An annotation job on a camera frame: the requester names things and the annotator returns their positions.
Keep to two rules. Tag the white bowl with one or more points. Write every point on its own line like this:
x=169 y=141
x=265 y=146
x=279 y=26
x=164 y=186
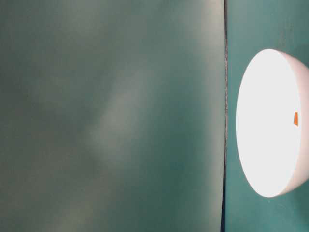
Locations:
x=273 y=151

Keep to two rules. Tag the small red block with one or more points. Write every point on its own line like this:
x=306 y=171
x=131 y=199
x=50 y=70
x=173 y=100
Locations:
x=295 y=121

